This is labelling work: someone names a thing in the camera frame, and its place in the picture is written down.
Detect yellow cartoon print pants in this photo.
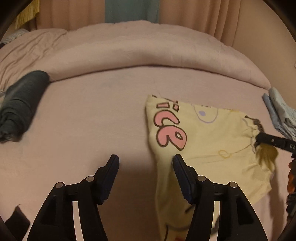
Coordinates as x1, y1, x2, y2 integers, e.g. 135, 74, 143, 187
145, 95, 278, 240

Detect folded blue grey clothes stack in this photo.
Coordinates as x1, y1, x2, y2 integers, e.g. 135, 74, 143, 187
262, 87, 295, 141

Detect dark rolled garment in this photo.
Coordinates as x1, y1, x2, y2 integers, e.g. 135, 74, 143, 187
1, 70, 50, 142

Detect pink and teal curtain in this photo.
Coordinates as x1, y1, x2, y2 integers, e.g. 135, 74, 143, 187
36, 0, 241, 46

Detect pink duvet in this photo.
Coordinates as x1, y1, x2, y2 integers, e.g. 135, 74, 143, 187
1, 21, 271, 91

